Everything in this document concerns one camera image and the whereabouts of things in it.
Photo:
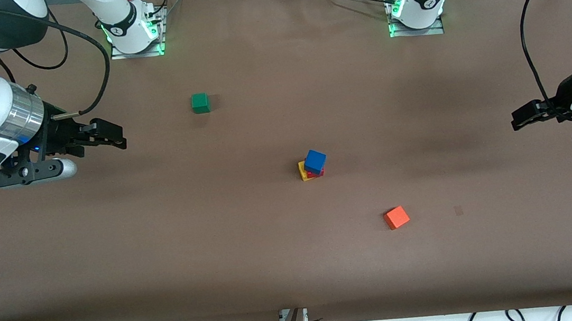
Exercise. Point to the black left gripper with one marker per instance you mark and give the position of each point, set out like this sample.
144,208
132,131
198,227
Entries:
566,93

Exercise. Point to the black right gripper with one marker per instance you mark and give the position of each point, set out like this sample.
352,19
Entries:
58,133

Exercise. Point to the blue cube block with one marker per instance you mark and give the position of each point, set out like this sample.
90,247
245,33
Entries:
315,161

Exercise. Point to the red cube block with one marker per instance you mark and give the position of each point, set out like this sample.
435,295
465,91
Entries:
317,174

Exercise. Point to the green cube block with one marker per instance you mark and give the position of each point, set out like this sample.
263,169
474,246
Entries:
200,103

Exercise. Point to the orange cube block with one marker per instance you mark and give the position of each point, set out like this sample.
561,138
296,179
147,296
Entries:
396,218

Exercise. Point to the yellow cube block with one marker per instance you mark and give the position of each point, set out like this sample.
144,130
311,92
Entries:
302,172

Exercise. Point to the brown table cover sheet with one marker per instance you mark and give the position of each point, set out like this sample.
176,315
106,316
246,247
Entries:
276,268

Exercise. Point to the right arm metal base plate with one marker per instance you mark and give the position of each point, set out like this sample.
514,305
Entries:
156,41

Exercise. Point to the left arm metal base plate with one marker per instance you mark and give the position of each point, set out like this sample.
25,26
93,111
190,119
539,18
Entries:
434,29

